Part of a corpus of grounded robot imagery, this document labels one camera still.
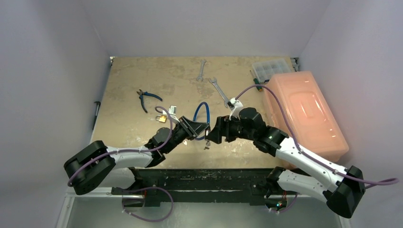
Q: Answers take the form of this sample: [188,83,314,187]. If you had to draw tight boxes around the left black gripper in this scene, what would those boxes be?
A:
[163,116,208,154]

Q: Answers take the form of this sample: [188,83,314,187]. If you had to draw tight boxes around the silver key bunch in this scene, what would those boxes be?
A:
[204,140,211,150]

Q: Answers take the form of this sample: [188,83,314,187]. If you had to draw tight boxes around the blue cable lock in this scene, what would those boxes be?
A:
[192,101,211,141]

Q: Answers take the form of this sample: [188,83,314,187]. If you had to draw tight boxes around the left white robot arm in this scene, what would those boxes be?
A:
[64,116,210,195]

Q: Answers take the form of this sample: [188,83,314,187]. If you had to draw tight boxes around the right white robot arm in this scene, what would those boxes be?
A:
[206,107,365,219]

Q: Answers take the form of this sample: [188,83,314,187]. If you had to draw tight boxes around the large silver wrench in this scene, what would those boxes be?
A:
[209,77,234,108]

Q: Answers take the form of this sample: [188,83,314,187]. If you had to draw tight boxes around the brass padlock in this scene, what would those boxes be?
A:
[155,115,167,123]

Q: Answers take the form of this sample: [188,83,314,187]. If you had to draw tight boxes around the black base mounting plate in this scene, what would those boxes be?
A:
[112,168,284,207]

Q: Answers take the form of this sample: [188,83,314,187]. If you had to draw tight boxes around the small silver wrench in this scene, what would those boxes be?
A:
[196,59,207,82]

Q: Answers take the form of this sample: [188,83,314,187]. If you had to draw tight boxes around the clear compartment organizer box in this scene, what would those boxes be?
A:
[252,58,292,84]

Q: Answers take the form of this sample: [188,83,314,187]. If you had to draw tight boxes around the orange translucent plastic toolbox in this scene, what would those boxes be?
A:
[263,71,349,162]

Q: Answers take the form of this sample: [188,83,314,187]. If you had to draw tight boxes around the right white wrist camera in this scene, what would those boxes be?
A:
[227,98,244,120]

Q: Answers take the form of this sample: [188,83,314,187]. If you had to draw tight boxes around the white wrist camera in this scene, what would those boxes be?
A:
[227,98,244,120]
[163,105,179,124]

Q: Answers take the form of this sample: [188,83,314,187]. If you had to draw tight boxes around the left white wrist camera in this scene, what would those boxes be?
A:
[163,105,179,124]

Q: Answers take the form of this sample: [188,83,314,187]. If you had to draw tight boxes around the green handled screwdriver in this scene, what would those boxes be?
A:
[249,70,263,92]

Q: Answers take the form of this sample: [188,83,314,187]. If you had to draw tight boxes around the blue handled pliers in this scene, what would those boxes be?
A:
[136,89,163,113]

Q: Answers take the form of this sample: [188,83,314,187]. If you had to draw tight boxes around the black clamp handle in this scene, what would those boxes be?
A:
[92,101,101,130]

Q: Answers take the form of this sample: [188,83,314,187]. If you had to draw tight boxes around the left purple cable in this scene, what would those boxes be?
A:
[67,106,175,223]

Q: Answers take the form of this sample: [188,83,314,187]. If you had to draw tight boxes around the purple cable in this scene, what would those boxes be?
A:
[67,106,175,223]
[234,84,400,215]

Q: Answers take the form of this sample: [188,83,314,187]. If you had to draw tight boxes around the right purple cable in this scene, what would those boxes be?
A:
[234,84,400,215]

